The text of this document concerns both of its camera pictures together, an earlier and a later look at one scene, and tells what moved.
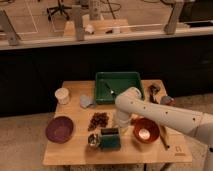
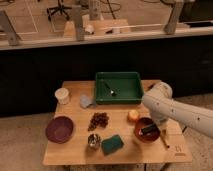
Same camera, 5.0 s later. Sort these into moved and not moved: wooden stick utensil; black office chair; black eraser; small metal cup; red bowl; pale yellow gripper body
Moved: black eraser; pale yellow gripper body
Not moved: small metal cup; black office chair; wooden stick utensil; red bowl
